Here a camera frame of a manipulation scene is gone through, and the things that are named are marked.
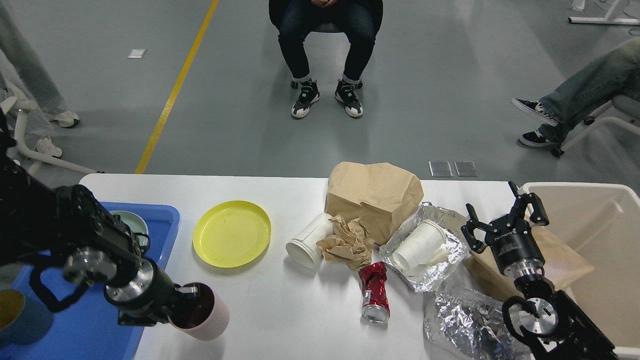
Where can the floor socket plate left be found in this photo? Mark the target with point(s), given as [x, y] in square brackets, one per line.
[440, 169]

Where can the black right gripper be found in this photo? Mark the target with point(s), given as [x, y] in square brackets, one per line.
[512, 242]

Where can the pink mug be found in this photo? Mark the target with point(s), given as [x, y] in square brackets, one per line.
[204, 326]

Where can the white chair right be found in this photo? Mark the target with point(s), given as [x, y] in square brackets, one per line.
[622, 103]

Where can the pale green plate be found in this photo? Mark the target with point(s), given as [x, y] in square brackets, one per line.
[138, 228]

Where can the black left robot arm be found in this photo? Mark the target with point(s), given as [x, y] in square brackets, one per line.
[73, 243]

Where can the white paper cup on foil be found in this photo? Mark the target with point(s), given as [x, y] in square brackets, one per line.
[424, 245]

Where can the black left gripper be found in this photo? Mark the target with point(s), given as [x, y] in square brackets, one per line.
[151, 297]

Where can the crushed red soda can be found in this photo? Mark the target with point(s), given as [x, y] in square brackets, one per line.
[375, 305]

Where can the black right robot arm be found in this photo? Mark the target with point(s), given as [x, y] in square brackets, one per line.
[541, 317]

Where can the crumpled brown paper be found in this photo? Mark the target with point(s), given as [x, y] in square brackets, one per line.
[350, 243]

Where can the floor socket plate right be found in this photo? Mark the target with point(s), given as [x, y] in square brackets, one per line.
[466, 169]

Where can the flat brown paper bag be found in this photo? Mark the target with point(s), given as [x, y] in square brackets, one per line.
[562, 267]

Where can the seated person in jeans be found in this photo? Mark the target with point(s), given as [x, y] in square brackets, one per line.
[614, 73]

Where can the standing person grey trousers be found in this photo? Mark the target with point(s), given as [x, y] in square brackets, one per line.
[31, 75]

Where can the white chair frame left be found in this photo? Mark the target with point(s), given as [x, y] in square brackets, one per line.
[22, 105]

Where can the blue plastic tray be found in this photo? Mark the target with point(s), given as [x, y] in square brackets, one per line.
[89, 329]

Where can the aluminium foil tray sheet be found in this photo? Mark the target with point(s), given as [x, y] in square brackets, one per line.
[429, 277]

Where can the beige plastic bin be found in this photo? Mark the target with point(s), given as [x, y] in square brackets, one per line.
[601, 222]

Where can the dark teal cup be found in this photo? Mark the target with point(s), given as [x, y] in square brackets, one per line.
[23, 320]

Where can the yellow plastic plate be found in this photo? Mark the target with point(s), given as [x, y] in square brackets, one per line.
[232, 234]

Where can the large brown paper bag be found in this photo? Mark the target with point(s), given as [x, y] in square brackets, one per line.
[381, 194]

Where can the white table leg base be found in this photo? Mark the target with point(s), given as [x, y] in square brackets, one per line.
[611, 17]

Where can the white paper cup lying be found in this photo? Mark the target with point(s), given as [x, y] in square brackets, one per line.
[303, 247]

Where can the seated person in black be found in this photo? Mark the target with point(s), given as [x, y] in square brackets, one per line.
[344, 32]

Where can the crumpled aluminium foil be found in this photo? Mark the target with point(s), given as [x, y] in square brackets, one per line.
[469, 324]

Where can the floor socket plate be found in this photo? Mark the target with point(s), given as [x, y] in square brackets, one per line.
[466, 169]
[440, 169]

